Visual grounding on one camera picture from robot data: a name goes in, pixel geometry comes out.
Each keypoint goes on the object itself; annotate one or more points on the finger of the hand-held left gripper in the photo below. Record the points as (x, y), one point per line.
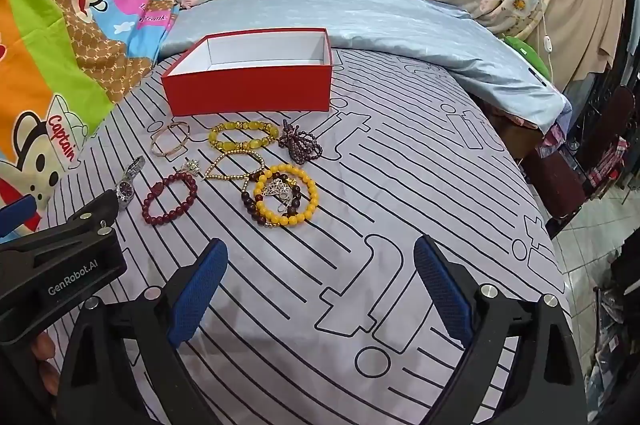
(15, 212)
(95, 210)

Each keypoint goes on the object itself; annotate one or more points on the green plastic object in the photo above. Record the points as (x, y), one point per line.
(525, 52)

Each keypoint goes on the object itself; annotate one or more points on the dark red chair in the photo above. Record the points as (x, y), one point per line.
(550, 175)

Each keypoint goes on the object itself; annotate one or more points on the thin gold bangle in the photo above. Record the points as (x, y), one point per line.
(153, 144)

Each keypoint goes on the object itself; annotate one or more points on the red cardboard box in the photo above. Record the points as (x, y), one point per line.
(250, 92)

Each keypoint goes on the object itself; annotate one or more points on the gold filigree earring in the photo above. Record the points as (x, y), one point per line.
(274, 191)

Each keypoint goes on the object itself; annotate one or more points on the person's left hand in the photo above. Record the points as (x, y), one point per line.
(44, 357)

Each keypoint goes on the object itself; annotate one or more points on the silver wristwatch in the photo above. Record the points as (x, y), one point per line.
(124, 191)

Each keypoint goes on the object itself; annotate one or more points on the colourful cartoon monkey blanket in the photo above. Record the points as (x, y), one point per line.
(75, 55)

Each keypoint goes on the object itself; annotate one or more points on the silver filigree earring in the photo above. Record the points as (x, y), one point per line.
(192, 166)

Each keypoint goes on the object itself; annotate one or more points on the plaid cloth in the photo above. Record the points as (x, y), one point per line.
(607, 162)

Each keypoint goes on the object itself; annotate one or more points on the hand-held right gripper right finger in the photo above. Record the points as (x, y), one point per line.
(440, 290)

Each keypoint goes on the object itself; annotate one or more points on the grey striped bed sheet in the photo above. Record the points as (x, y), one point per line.
(400, 205)

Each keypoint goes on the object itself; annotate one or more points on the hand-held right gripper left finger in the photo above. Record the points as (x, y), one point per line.
(200, 295)

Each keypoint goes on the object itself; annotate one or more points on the beige curtain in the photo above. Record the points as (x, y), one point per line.
(585, 5)

